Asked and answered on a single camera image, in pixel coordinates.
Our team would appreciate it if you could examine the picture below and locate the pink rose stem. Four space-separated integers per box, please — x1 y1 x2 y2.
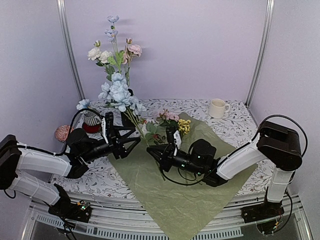
122 37 143 86

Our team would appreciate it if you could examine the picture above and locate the yellow daisy sprig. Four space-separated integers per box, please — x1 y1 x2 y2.
178 119 191 137

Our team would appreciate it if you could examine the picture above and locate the small blue flower stem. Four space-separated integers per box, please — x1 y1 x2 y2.
104 15 124 74

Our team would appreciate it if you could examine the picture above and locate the black cylindrical vase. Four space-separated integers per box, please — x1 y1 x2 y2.
119 88 137 128

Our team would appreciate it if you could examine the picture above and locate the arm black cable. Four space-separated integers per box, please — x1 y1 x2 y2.
14 108 103 157
159 114 308 186

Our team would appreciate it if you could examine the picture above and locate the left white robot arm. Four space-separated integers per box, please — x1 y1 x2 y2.
0 126 141 217

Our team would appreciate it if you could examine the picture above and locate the striped black white cup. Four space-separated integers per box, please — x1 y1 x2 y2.
83 111 101 127

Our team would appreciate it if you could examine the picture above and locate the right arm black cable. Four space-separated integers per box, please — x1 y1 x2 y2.
159 114 308 186

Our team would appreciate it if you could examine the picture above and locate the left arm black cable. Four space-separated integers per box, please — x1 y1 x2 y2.
14 108 103 157

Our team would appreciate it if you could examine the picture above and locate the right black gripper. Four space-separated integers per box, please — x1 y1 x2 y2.
146 144 204 176

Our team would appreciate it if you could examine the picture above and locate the left aluminium frame post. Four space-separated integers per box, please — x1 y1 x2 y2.
56 0 85 100

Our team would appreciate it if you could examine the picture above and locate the red round coaster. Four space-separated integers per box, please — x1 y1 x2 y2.
82 122 102 134

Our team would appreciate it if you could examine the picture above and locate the white rose stem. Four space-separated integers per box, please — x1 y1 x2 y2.
87 40 116 81

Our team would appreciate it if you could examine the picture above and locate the pale pink peony stem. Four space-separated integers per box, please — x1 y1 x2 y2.
142 109 180 184

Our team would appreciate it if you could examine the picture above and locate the pink patterned ball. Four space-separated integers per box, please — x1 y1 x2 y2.
54 125 74 143

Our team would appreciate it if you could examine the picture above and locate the cream ceramic mug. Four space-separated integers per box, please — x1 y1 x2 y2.
208 98 231 119

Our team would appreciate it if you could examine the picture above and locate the aluminium frame post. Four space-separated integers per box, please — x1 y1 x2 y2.
56 0 85 100
245 0 275 109

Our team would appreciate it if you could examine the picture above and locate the light blue hydrangea stem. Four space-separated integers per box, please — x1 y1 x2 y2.
75 72 151 148

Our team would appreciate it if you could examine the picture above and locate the aluminium front rail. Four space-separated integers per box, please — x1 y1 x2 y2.
20 193 317 240

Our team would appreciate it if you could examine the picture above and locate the floral patterned tablecloth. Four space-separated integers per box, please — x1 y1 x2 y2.
51 99 274 199

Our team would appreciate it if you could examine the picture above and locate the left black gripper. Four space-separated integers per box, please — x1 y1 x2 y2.
81 126 141 163

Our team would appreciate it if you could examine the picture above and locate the right aluminium frame post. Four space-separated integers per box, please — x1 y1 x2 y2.
245 0 275 109

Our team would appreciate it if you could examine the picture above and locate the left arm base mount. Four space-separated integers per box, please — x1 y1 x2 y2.
48 184 93 223

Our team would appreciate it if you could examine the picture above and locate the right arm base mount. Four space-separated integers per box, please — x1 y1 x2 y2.
241 198 285 235

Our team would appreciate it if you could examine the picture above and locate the green and peach wrapping paper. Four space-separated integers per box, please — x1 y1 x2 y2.
108 112 256 240

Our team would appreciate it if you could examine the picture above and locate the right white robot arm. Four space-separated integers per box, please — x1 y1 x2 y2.
146 120 304 218

